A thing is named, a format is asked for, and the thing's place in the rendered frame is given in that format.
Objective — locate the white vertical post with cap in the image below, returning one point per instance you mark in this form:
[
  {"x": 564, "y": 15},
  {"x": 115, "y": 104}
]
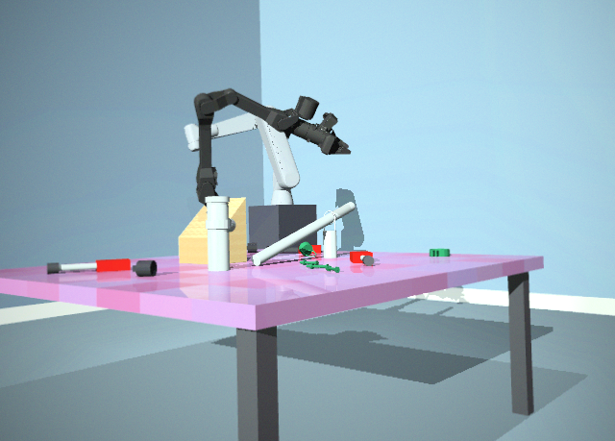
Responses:
[{"x": 218, "y": 239}]

